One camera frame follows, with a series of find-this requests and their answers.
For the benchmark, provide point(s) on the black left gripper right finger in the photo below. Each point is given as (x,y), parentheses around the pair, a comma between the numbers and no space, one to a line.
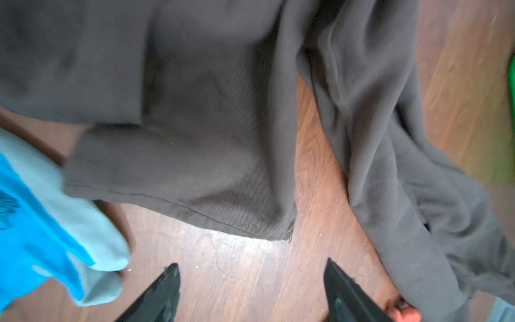
(346,299)

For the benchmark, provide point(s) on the brown trousers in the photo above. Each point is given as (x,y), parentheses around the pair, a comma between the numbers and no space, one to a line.
(192,112)

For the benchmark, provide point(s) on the red rubber glove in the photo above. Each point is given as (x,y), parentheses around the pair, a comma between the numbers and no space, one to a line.
(401,311)

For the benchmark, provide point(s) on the blue grey work glove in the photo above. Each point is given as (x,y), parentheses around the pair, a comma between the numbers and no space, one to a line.
(47,234)

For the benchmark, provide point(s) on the green plastic basket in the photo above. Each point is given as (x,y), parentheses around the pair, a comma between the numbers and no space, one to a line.
(511,87)

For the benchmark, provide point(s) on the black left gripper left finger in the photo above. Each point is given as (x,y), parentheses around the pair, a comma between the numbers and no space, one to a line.
(159,302)

